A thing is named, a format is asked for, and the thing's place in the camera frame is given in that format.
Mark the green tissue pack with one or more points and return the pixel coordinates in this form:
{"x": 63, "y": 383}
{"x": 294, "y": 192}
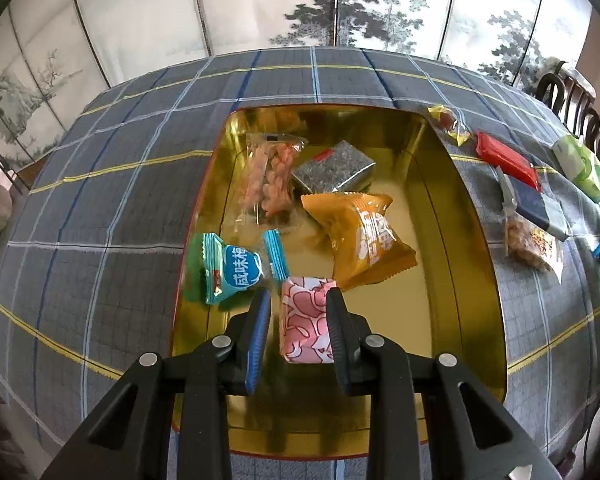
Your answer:
{"x": 580, "y": 167}

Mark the orange snack packet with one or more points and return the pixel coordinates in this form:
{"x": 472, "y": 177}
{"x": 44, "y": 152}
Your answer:
{"x": 365, "y": 237}

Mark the thin metal chair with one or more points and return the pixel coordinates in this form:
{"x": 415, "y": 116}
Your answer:
{"x": 0, "y": 162}

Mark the red tin box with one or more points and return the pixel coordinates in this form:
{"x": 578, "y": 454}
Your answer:
{"x": 430, "y": 280}

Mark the navy and pale snack packet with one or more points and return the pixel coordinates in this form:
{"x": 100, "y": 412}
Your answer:
{"x": 532, "y": 207}

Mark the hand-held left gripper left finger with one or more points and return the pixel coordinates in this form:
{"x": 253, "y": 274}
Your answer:
{"x": 257, "y": 340}

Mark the red snack packet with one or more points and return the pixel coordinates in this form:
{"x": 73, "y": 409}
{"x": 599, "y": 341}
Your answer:
{"x": 507, "y": 160}

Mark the pink candy packet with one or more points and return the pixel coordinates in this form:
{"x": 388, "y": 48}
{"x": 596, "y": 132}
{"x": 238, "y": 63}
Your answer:
{"x": 305, "y": 325}

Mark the grey speckled snack packet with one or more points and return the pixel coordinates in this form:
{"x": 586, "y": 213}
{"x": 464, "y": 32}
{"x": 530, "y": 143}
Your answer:
{"x": 335, "y": 167}

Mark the clear peanut snack packet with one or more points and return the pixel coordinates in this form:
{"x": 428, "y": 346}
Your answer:
{"x": 535, "y": 247}

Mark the small yellow candy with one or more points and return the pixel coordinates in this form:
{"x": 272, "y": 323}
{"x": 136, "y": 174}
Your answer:
{"x": 447, "y": 122}

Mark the painted folding screen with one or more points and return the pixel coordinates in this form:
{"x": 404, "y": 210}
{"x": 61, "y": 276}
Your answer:
{"x": 155, "y": 10}

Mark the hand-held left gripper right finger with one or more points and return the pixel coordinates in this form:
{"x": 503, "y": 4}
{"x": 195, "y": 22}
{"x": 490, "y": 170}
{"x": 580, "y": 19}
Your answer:
{"x": 337, "y": 340}

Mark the teal candy packet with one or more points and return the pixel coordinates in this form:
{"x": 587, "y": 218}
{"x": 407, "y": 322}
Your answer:
{"x": 232, "y": 270}

